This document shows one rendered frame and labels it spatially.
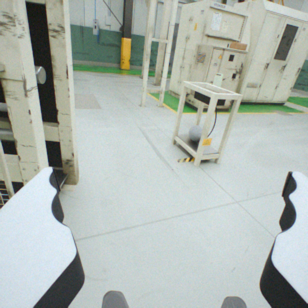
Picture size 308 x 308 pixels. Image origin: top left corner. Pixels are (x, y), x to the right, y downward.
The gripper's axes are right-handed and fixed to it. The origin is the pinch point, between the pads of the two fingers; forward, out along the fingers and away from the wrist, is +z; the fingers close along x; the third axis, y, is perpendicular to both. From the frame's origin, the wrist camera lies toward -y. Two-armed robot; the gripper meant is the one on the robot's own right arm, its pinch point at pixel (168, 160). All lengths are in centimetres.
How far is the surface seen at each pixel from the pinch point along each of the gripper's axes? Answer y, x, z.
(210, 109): 48, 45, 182
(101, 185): 100, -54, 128
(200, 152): 94, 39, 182
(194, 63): 27, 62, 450
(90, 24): -86, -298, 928
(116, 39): -32, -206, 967
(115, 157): 100, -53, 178
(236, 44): -7, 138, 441
